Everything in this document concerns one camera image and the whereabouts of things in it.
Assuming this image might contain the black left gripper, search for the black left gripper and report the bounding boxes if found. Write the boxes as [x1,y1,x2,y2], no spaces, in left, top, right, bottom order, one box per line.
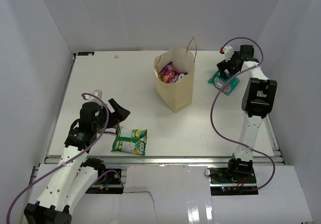
[93,98,130,132]

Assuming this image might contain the teal snack packet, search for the teal snack packet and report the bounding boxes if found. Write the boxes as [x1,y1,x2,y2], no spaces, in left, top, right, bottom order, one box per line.
[208,70,240,96]

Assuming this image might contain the red purple candy bag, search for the red purple candy bag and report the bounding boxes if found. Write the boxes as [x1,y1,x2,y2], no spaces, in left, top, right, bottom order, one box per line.
[158,62,188,83]

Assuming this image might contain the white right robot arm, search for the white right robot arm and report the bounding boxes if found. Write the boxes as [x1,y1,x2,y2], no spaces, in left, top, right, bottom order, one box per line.
[214,45,277,183]

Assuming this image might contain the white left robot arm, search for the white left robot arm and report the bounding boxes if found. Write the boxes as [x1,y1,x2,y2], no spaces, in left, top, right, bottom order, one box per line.
[24,94,130,223]

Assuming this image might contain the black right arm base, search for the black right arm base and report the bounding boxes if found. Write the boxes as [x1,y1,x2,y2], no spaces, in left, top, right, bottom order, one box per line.
[204,167,258,196]

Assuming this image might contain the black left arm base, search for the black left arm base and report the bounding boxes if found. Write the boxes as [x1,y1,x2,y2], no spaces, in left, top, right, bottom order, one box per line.
[86,171,123,194]

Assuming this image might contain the green candy bag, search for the green candy bag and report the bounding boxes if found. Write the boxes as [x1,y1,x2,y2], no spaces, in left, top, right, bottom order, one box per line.
[111,126,147,156]

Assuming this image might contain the brown paper bag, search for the brown paper bag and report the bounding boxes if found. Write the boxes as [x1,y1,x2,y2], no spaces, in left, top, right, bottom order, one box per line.
[153,46,197,113]

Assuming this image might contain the brown chocolate bar wrapper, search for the brown chocolate bar wrapper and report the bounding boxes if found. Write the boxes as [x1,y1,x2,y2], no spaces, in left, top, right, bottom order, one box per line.
[104,125,119,135]

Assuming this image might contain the blue left table label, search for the blue left table label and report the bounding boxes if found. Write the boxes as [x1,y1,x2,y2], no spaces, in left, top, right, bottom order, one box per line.
[77,52,95,56]

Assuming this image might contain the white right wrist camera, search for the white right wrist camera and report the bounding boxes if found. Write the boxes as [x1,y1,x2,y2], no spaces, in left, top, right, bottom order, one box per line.
[220,45,234,62]

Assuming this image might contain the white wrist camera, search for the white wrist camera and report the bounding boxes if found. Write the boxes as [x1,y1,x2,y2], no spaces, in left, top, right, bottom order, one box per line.
[83,89,102,101]
[220,45,234,62]

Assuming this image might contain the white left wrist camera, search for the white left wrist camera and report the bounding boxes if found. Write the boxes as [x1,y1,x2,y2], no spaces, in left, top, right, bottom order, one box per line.
[83,89,102,101]

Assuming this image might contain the aluminium front table rail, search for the aluminium front table rail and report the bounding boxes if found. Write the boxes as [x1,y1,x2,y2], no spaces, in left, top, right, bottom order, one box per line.
[44,156,283,166]

